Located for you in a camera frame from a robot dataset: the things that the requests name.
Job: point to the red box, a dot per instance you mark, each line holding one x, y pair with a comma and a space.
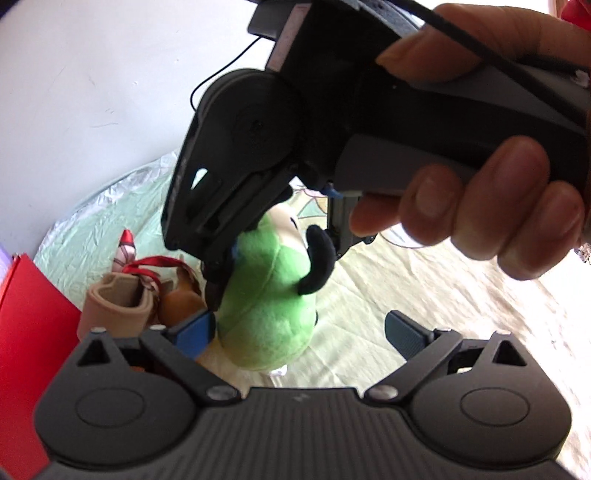
32, 332

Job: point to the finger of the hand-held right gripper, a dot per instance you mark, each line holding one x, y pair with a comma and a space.
217, 221
340, 221

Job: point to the light green printed blanket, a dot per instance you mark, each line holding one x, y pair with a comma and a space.
360, 286

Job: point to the brown plush toy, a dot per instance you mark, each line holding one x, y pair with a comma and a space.
180, 302

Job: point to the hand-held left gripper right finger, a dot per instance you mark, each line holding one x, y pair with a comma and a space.
406, 336

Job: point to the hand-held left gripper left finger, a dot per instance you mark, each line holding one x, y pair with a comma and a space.
196, 331

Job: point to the red ribbon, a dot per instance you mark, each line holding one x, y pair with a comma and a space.
154, 262

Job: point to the person's right hand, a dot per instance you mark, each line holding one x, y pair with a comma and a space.
508, 207

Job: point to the green plush toy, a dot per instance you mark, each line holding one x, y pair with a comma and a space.
263, 300

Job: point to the red white patterned cloth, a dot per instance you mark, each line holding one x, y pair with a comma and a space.
124, 251

